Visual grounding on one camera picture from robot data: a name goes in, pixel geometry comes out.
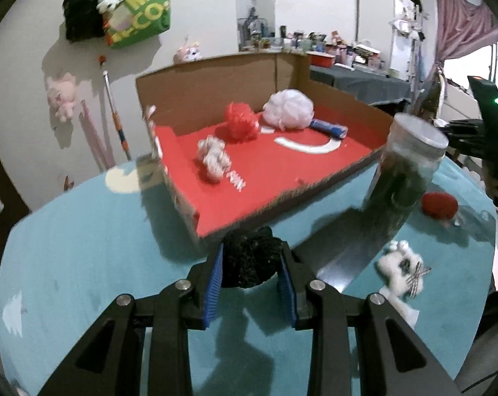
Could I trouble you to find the white plush bear toy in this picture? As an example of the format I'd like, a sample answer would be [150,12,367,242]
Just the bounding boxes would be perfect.
[376,240,432,298]

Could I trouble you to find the black scrunchie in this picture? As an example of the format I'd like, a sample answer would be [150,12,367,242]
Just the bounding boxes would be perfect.
[221,226,283,290]

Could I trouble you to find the red plush cushion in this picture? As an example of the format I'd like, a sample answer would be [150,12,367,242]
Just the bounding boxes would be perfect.
[421,192,459,227]

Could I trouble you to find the black hanging bag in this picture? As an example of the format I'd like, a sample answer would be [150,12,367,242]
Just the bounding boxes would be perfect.
[62,0,109,43]

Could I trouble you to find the white refrigerator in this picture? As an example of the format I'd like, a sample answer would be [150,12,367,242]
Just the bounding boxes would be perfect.
[354,0,425,81]

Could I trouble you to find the dark grey covered table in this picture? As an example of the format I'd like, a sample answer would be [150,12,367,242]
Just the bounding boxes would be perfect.
[309,64,423,106]

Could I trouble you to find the beige crochet scrunchie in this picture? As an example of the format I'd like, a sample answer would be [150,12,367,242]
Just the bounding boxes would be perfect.
[196,135,229,185]

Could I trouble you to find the pink curtain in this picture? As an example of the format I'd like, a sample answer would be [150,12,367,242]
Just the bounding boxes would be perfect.
[433,0,498,87]

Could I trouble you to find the coral mesh bath pouf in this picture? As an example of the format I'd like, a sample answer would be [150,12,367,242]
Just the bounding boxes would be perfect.
[225,102,259,144]

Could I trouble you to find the orange white mop handle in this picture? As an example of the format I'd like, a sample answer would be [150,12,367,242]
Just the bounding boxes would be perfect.
[98,55,132,161]

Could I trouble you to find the green tote bag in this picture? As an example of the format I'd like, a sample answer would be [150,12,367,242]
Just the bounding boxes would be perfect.
[104,0,172,49]

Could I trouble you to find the dark brown door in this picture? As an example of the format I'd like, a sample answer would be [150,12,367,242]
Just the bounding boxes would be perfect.
[0,124,31,265]

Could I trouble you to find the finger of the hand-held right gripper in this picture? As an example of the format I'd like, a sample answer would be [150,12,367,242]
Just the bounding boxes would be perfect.
[441,117,486,135]
[449,134,489,161]

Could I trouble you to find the red plastic basin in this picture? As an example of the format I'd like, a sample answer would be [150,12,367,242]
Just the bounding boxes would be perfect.
[306,50,336,68]

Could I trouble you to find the white mesh bath pouf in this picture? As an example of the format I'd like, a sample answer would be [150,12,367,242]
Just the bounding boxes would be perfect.
[263,89,316,131]

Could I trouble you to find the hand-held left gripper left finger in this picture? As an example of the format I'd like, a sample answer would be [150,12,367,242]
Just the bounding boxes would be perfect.
[38,243,225,396]

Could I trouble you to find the clutter of cosmetic bottles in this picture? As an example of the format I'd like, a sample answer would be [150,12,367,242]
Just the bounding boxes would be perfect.
[274,25,398,77]

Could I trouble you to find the cardboard box red inside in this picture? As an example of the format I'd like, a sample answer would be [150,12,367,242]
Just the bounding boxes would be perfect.
[135,51,394,242]

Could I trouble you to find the wall mirror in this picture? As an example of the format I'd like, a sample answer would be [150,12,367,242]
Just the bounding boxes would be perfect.
[235,0,274,52]

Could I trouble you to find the blue towel packet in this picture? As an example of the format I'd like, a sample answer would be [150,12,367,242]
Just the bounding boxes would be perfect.
[309,119,349,140]

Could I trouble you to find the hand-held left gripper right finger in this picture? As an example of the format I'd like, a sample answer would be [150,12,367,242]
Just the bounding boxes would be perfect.
[279,244,458,396]

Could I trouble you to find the small pink plush toy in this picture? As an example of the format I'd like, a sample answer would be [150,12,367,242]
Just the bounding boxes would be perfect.
[173,43,203,64]

